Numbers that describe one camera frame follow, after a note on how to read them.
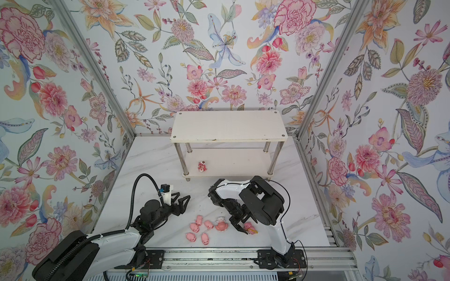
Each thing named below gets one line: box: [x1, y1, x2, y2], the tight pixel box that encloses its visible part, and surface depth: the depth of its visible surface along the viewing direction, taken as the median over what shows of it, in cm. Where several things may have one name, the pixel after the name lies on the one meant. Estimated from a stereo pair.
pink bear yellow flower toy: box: [243, 221, 259, 235], surface depth 80 cm
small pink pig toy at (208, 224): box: [203, 220, 214, 229], surface depth 84 cm
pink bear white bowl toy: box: [215, 216, 229, 232], surface depth 84 cm
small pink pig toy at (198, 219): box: [195, 214, 204, 226], surface depth 85 cm
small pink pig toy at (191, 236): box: [185, 232, 197, 243], surface depth 80 cm
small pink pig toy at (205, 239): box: [201, 232, 210, 246], surface depth 80 cm
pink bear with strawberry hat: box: [197, 160, 208, 173], surface depth 95 cm
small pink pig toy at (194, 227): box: [189, 222, 200, 233], surface depth 83 cm
